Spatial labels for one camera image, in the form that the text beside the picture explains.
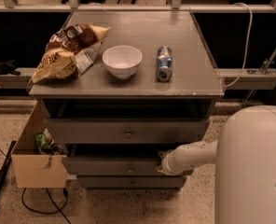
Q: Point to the grey drawer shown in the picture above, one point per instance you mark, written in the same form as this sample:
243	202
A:
115	159
106	131
131	182

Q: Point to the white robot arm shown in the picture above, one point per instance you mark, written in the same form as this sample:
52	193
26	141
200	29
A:
244	156

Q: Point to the grey drawer cabinet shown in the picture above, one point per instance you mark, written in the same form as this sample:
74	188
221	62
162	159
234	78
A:
189	94

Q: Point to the grey bottom drawer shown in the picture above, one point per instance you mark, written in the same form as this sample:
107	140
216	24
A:
131	182

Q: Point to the grey top drawer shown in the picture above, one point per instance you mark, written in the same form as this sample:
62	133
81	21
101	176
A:
106	131

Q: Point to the blue silver soda can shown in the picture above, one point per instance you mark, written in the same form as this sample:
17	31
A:
164	64

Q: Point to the white bowl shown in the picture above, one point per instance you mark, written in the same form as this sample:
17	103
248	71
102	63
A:
122	61

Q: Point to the green snack packet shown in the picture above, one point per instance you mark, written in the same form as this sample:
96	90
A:
41	142

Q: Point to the cardboard box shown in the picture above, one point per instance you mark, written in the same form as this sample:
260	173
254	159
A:
32	169

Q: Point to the brown yellow chip bag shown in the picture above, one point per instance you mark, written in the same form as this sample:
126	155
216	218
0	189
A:
70	52

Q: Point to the metal diagonal strut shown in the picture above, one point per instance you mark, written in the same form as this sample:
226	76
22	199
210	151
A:
261	71

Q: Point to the black object on ledge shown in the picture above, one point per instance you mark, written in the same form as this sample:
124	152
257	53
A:
8	67

